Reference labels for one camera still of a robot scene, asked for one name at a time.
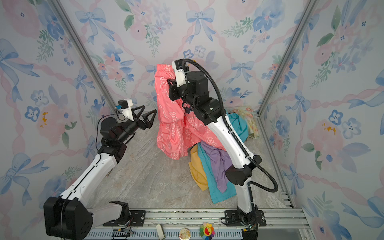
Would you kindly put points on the left aluminium corner post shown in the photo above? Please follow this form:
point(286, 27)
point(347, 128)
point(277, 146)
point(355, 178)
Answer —
point(82, 51)

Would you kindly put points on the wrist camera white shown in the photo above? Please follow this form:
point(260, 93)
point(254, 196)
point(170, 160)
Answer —
point(124, 107)
point(180, 70)

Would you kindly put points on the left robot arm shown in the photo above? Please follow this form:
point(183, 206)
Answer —
point(67, 216)

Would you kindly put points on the teal cloth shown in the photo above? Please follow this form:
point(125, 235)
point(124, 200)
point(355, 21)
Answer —
point(207, 136)

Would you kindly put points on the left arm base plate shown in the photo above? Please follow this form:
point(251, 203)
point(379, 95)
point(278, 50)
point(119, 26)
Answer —
point(133, 218)

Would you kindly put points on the colourful flower toy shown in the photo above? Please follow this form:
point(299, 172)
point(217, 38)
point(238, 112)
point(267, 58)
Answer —
point(207, 231)

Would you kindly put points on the purple cloth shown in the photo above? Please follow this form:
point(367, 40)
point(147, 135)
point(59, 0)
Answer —
point(220, 162)

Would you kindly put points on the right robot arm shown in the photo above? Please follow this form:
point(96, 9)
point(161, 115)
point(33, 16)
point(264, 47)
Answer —
point(214, 116)

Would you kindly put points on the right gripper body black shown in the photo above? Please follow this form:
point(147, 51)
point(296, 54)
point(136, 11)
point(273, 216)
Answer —
point(184, 94)

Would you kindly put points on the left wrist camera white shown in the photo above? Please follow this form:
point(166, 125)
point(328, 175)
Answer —
point(124, 107)

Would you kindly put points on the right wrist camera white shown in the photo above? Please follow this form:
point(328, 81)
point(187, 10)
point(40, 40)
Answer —
point(180, 70)

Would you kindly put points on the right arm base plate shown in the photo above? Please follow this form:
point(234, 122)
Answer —
point(239, 219)

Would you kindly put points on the pastel floral cloth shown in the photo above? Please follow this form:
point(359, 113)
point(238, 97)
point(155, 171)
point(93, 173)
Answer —
point(246, 113)

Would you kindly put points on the right aluminium corner post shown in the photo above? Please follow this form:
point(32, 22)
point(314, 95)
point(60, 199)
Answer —
point(307, 14)

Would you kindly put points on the pink printed jacket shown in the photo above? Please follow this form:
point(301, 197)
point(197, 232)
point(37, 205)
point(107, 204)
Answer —
point(178, 131)

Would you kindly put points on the aluminium corner post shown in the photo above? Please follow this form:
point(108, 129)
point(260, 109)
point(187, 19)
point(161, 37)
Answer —
point(82, 51)
point(307, 14)

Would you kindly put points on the white small stick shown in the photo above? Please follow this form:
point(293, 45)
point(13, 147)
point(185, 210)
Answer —
point(160, 232)

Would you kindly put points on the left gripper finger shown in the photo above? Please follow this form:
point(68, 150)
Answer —
point(137, 111)
point(148, 119)

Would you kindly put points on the aluminium front rail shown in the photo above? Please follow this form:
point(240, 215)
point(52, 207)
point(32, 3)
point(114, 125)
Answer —
point(282, 224)

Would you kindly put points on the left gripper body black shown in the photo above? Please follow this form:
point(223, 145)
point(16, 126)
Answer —
point(128, 129)

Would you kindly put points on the round cream badge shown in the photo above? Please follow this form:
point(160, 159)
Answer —
point(185, 234)

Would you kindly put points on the yellow cloth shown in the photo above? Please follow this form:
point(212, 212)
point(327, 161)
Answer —
point(197, 171)

